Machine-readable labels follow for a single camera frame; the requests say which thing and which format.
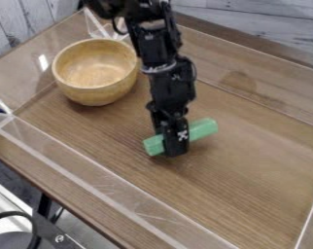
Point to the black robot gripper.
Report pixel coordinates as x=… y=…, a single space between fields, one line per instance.
x=173 y=91

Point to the green rectangular block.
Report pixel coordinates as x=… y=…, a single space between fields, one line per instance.
x=201 y=129

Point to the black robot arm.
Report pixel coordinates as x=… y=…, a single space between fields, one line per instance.
x=157 y=40

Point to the brown wooden bowl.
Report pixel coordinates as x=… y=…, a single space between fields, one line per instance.
x=97 y=71

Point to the black table leg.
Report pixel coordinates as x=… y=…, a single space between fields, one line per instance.
x=45 y=206

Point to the dark metal floor bracket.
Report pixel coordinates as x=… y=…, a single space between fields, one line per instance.
x=50 y=236

